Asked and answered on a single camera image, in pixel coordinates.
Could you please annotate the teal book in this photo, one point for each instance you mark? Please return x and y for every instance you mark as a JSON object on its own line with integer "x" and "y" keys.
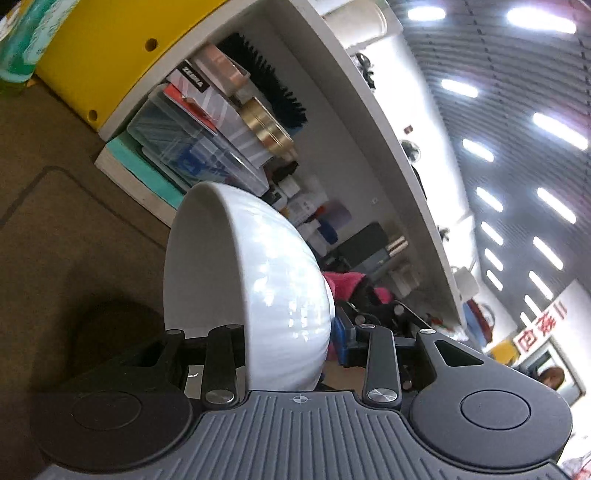
{"x": 147, "y": 177}

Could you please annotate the brown felt desk mat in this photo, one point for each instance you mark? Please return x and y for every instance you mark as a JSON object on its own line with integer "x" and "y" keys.
{"x": 69, "y": 240}

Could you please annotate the gold round tin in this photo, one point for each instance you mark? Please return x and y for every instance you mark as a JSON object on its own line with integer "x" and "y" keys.
{"x": 268, "y": 127}

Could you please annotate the black phone stand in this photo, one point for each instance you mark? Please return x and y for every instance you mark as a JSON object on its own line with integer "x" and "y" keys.
{"x": 360, "y": 247}

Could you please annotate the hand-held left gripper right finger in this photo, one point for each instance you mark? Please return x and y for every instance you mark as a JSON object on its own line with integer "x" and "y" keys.
{"x": 341, "y": 344}

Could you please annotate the copper round tin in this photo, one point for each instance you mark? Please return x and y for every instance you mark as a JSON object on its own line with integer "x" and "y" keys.
{"x": 219, "y": 67}

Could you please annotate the row of ceiling lights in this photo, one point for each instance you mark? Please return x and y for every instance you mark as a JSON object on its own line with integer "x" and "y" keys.
{"x": 549, "y": 124}

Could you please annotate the clear plastic storage box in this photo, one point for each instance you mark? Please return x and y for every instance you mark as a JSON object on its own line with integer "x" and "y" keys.
{"x": 194, "y": 143}

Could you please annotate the white pill bottle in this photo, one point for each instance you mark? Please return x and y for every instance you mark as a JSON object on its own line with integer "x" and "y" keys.
{"x": 307, "y": 207}

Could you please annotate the yellow plastic board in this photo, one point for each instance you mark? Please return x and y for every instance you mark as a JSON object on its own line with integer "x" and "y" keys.
{"x": 115, "y": 50}

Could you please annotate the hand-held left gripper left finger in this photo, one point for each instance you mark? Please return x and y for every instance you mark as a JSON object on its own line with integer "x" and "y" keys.
{"x": 222, "y": 355}

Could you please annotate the black bristle brush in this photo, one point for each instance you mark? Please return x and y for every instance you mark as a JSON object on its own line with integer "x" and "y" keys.
{"x": 268, "y": 78}

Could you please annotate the green glass bottle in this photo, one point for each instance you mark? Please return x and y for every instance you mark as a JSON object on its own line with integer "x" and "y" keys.
{"x": 27, "y": 41}

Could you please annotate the striped cardboard box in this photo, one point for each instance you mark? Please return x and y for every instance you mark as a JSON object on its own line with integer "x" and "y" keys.
{"x": 221, "y": 115}

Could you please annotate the pink towel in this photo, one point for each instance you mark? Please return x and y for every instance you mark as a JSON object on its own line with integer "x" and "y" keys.
{"x": 344, "y": 284}

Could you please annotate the white ribbed bowl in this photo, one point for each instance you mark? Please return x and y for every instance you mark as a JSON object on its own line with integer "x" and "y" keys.
{"x": 277, "y": 286}

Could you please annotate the red white wall sign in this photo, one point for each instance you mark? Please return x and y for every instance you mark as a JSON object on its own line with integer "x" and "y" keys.
{"x": 540, "y": 330}

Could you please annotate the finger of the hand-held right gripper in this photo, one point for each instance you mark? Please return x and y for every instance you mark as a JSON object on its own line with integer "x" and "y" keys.
{"x": 369, "y": 290}

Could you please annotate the white shelf unit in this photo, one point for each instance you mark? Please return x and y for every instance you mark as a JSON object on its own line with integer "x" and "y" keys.
{"x": 369, "y": 115}

